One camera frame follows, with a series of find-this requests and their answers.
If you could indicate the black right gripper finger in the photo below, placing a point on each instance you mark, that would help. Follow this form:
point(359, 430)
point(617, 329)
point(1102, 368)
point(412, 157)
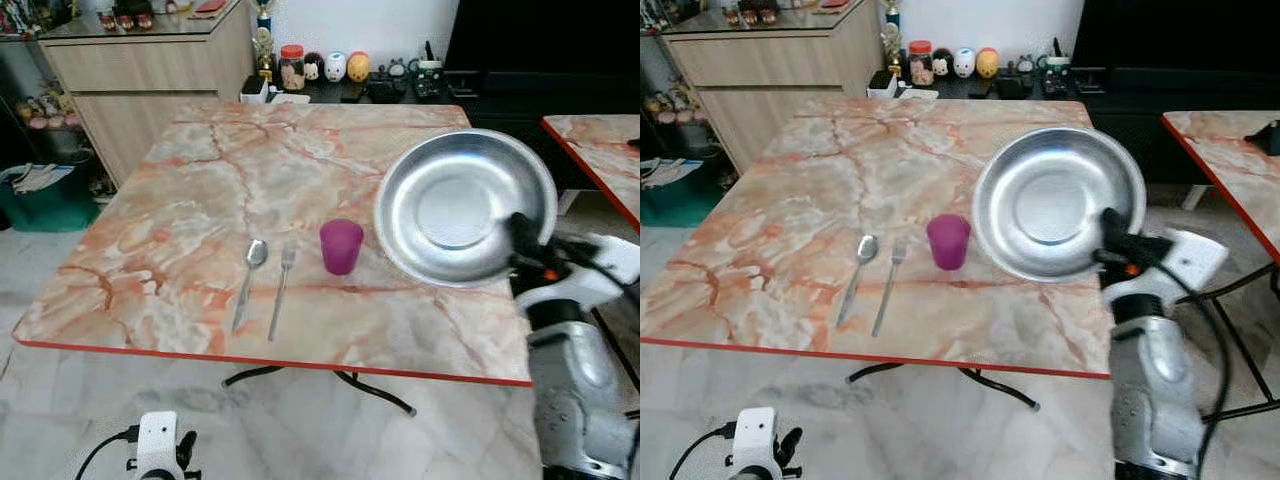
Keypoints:
point(1113, 228)
point(525, 237)

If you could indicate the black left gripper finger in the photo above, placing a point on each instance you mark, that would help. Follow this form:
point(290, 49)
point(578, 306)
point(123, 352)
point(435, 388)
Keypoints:
point(187, 452)
point(789, 450)

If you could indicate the round steel plate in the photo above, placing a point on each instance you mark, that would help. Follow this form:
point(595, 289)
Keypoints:
point(1045, 200)
point(450, 205)

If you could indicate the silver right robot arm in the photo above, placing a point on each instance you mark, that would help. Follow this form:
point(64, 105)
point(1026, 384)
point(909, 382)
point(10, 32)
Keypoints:
point(580, 390)
point(1155, 390)

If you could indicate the green crate with clothes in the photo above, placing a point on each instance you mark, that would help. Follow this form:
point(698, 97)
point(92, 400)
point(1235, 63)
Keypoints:
point(670, 195)
point(45, 200)

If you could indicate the purple plastic cup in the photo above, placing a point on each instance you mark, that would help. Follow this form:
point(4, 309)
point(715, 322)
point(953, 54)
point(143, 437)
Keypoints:
point(341, 248)
point(948, 243)

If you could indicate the small black object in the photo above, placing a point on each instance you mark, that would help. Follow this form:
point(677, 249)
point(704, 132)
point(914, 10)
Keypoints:
point(1270, 138)

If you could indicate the black television cabinet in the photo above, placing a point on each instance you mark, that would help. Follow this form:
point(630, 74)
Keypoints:
point(1180, 50)
point(550, 50)

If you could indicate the steel spoon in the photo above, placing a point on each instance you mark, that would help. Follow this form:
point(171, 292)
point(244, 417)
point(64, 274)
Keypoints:
point(866, 249)
point(256, 253)

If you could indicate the steel fork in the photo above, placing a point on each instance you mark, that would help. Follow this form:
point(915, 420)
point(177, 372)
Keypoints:
point(285, 262)
point(894, 258)

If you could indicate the white pig figurine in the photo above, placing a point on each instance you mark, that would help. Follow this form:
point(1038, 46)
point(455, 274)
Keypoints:
point(335, 67)
point(964, 63)

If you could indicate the red lidded glass jar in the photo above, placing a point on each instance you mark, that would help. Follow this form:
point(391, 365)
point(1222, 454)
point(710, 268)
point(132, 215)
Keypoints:
point(292, 70)
point(920, 65)

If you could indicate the white tissue box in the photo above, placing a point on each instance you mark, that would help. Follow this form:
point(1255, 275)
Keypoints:
point(272, 95)
point(900, 90)

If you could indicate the light wood cabinet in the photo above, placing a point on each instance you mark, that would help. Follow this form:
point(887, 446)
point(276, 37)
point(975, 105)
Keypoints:
point(140, 90)
point(770, 85)

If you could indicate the gold trophy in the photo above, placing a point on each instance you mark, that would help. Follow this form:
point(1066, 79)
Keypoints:
point(892, 42)
point(264, 45)

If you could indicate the red flat case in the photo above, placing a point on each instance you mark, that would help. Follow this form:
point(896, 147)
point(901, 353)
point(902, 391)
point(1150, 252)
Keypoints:
point(832, 4)
point(210, 7)

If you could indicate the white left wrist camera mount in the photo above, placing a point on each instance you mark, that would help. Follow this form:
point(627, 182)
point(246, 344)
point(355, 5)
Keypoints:
point(157, 445)
point(754, 442)

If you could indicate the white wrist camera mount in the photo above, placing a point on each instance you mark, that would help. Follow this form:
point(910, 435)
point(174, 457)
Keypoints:
point(612, 262)
point(157, 445)
point(1195, 258)
point(754, 442)

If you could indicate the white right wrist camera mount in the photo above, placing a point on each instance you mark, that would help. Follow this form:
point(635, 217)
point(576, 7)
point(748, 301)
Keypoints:
point(1195, 258)
point(612, 262)

